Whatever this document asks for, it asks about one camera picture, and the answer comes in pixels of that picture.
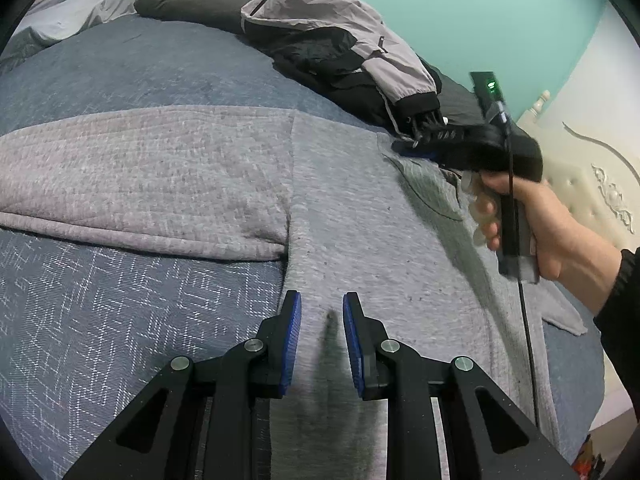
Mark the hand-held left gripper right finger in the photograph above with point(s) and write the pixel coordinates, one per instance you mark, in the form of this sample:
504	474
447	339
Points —
352	347

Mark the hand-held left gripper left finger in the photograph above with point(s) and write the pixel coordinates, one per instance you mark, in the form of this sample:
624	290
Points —
292	342

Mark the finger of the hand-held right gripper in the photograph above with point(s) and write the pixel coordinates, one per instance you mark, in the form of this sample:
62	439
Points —
445	135
415	146

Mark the grey knit sweater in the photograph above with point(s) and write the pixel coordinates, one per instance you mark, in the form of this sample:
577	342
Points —
375	240

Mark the person's right forearm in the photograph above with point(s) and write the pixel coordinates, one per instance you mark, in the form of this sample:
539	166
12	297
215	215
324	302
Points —
620	310

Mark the person's right hand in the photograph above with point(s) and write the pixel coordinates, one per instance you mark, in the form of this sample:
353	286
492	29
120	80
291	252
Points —
555	230

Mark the cream tufted headboard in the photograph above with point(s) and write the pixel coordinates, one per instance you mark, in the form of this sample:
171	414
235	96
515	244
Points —
590	160

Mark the grey and black jacket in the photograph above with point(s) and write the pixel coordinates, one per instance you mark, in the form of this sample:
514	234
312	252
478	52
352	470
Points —
340	35

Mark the blue patterned bed cover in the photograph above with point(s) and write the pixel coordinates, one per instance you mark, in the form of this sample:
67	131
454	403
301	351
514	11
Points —
115	300

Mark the orange floor item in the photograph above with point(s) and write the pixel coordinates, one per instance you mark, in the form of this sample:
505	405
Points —
590	452

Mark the light grey crumpled sheet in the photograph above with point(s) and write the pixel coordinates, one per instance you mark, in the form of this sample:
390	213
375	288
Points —
70	15

